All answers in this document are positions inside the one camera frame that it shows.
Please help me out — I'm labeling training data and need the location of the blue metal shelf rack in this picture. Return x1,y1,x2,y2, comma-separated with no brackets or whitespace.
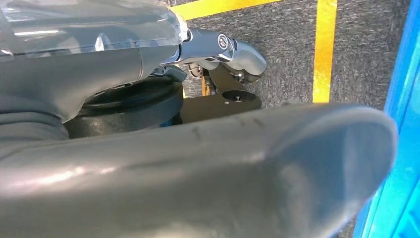
353,0,420,238

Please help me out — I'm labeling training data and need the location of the black round robot joint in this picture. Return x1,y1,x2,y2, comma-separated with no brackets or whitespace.
64,77,184,140

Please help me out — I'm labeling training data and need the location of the yellow floor tape rectangle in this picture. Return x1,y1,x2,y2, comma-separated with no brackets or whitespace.
170,0,339,104

